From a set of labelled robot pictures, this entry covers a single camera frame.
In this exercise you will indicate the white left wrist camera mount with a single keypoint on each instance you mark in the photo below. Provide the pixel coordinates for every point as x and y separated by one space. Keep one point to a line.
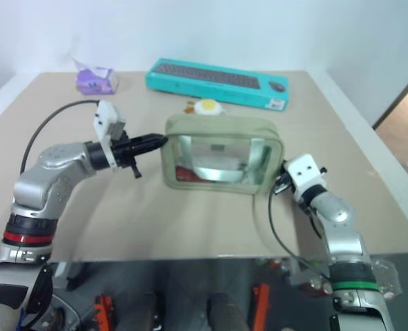
106 115

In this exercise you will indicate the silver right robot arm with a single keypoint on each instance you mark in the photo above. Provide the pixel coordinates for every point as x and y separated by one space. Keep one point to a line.
341 234

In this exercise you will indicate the purple tissue pack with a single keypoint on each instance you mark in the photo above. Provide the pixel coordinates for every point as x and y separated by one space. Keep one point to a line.
95 82

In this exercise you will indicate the green pencil pouch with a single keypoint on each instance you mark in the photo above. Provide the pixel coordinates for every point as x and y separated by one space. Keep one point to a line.
221 124

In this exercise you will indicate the teal keyboard box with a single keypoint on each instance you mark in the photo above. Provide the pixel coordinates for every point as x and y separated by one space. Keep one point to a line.
210 82

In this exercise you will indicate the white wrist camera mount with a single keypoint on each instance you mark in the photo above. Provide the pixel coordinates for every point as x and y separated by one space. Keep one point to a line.
106 115
305 172

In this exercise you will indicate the beige table cover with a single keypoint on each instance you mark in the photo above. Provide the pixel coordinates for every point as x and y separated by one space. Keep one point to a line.
138 220

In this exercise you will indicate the dark rounded shape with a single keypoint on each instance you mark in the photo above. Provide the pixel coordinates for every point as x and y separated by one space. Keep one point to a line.
226 312

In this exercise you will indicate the orange clamp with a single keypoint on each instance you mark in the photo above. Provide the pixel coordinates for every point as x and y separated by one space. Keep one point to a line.
261 303
103 312

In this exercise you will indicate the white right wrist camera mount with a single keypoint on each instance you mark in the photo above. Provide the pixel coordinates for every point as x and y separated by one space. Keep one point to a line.
305 172

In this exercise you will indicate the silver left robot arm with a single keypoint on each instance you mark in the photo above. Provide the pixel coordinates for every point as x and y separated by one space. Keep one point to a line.
48 176

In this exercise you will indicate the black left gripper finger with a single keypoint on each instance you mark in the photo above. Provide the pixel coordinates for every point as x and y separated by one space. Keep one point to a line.
150 139
148 148

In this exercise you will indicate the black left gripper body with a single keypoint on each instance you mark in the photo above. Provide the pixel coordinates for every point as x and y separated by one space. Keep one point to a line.
124 151

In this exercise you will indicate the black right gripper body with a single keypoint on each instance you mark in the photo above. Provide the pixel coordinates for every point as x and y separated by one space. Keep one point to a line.
283 181

